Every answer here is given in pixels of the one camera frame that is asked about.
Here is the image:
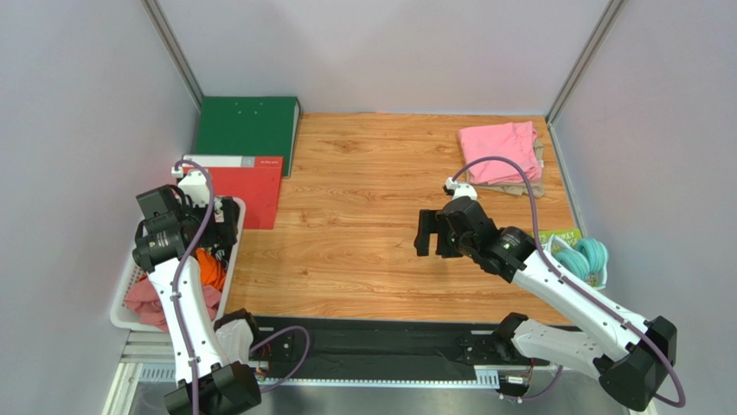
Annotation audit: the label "orange t shirt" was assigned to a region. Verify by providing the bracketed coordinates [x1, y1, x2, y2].
[195, 248, 227, 291]

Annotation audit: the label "green ring binder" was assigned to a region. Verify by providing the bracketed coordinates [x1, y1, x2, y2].
[194, 96, 302, 177]

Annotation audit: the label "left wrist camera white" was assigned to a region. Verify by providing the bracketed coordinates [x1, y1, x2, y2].
[171, 166, 212, 208]

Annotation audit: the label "aluminium frame rail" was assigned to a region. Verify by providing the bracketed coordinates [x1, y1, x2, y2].
[118, 330, 634, 388]

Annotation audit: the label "folded pink t shirt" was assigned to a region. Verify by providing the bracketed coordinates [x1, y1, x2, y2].
[458, 121, 538, 184]

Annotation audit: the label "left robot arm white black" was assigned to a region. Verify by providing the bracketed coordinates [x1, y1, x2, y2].
[131, 185, 262, 414]

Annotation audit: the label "red ring binder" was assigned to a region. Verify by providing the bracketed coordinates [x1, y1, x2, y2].
[183, 155, 284, 230]

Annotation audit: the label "green book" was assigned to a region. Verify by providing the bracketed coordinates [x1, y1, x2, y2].
[541, 228, 607, 290]

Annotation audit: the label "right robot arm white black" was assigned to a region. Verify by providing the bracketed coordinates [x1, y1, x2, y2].
[413, 196, 685, 412]

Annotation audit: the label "teal headphones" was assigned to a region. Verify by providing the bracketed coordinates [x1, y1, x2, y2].
[552, 237, 610, 284]

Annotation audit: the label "white plastic laundry basket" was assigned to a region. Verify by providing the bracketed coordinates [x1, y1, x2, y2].
[110, 195, 247, 334]

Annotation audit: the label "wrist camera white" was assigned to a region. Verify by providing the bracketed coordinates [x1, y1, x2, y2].
[443, 177, 477, 201]
[171, 166, 212, 208]

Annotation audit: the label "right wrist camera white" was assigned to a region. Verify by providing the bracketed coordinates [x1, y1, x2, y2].
[443, 177, 477, 201]

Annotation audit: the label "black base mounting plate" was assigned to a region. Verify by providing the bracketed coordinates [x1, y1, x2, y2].
[255, 316, 531, 381]

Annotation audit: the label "dusty pink t shirt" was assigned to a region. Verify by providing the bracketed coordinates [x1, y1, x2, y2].
[124, 274, 222, 333]

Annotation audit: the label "folded beige t shirt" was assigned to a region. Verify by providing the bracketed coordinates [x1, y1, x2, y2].
[471, 138, 545, 198]

